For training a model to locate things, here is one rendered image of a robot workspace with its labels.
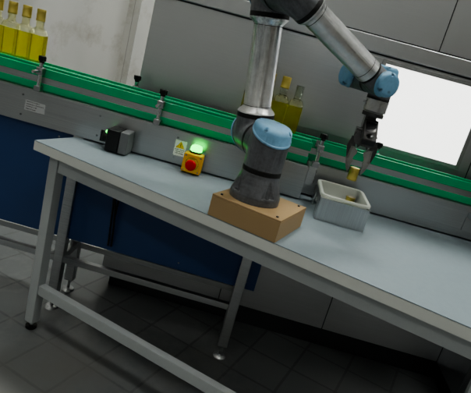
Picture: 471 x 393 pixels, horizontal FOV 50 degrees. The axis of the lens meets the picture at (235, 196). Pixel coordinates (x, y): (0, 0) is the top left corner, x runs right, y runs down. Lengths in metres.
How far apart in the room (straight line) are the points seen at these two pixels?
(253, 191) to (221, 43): 0.87
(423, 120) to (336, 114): 0.35
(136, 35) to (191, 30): 3.56
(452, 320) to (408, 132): 1.01
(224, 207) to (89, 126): 0.74
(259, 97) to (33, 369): 1.21
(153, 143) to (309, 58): 0.71
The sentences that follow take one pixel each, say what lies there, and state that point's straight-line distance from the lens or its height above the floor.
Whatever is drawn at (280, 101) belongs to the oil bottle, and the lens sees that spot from 1.95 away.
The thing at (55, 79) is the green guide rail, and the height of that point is 0.94.
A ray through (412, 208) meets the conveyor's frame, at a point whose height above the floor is 0.81.
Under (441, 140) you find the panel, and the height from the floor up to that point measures 1.08.
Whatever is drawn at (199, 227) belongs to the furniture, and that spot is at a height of 0.68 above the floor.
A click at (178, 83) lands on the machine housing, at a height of 1.01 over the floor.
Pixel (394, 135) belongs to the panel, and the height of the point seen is 1.05.
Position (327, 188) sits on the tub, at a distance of 1.91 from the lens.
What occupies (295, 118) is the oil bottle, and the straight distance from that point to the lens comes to 1.95.
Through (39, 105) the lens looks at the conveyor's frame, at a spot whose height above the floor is 0.83.
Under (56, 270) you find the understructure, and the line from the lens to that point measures 2.21.
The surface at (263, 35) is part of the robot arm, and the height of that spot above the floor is 1.27.
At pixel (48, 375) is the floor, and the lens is 1.97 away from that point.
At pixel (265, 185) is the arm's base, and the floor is 0.88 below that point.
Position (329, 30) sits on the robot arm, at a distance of 1.46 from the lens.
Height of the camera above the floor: 1.24
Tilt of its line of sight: 17 degrees down
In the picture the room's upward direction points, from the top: 15 degrees clockwise
